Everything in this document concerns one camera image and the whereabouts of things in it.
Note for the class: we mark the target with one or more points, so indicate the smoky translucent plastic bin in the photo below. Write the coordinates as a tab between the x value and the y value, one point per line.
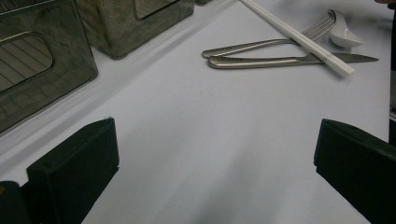
203	2
124	34
67	81

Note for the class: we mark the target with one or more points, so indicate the white chopstick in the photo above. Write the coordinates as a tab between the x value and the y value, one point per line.
296	40
301	34

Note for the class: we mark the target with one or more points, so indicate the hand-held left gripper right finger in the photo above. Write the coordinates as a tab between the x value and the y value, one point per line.
358	168

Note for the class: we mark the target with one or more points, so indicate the white ceramic spoon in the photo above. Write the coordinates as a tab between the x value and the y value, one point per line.
344	34

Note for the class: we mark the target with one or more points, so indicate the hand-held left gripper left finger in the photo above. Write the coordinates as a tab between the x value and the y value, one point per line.
74	168

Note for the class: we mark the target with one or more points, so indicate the stainless steel fork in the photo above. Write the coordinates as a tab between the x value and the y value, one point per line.
249	46

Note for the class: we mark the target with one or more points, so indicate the stainless steel knife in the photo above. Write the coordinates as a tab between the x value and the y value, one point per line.
255	62

